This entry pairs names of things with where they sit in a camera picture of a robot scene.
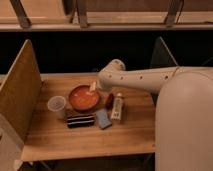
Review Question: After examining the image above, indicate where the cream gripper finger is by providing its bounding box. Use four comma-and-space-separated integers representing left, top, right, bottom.
89, 81, 97, 92

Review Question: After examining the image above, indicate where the red pepper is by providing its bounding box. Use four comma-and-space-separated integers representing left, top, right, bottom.
105, 93, 114, 109

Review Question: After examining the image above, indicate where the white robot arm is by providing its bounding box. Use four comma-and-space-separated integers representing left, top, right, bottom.
96, 59, 213, 171

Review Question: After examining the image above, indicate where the orange ceramic bowl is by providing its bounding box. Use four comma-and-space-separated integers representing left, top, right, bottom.
68, 85, 100, 111

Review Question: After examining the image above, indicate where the translucent plastic cup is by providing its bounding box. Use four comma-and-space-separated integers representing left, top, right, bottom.
47, 96, 66, 119

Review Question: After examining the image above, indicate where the black white striped block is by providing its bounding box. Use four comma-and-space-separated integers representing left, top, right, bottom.
67, 115, 95, 128

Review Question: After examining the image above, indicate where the white bottle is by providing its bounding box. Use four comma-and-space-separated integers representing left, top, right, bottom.
111, 93, 124, 121

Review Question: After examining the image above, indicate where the blue sponge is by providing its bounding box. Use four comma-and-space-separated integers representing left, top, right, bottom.
96, 109, 112, 129

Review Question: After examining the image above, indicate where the wooden side panel left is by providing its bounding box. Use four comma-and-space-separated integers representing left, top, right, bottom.
0, 39, 43, 171

